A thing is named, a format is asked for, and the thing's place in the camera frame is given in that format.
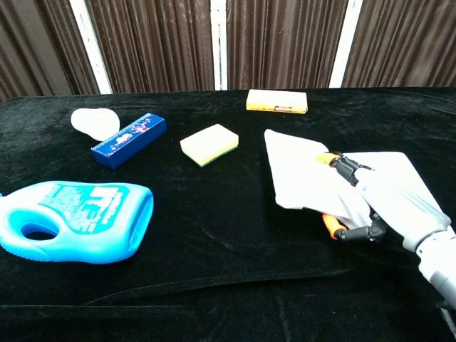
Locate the blue detergent bottle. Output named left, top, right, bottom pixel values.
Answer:
left=0, top=180, right=155, bottom=265

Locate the blue toothpaste box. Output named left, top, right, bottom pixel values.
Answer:
left=90, top=113, right=167, bottom=170

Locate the yellow green sponge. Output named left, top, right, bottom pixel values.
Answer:
left=179, top=123, right=240, bottom=167

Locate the white frame post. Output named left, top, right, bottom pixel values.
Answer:
left=209, top=0, right=229, bottom=91
left=68, top=0, right=114, bottom=95
left=328, top=0, right=364, bottom=89

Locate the black velvet tablecloth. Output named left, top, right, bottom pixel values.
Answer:
left=0, top=87, right=456, bottom=342

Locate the brown curtain panel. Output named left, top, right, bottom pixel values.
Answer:
left=85, top=0, right=216, bottom=94
left=225, top=0, right=349, bottom=90
left=0, top=0, right=100, bottom=102
left=341, top=0, right=456, bottom=88

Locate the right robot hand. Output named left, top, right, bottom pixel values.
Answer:
left=314, top=151, right=454, bottom=253

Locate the yellow rectangular box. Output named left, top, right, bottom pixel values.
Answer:
left=245, top=88, right=309, bottom=115

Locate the white cloth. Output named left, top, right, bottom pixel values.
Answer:
left=264, top=128, right=449, bottom=229

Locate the white plastic container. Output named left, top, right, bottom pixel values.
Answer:
left=70, top=108, right=121, bottom=142

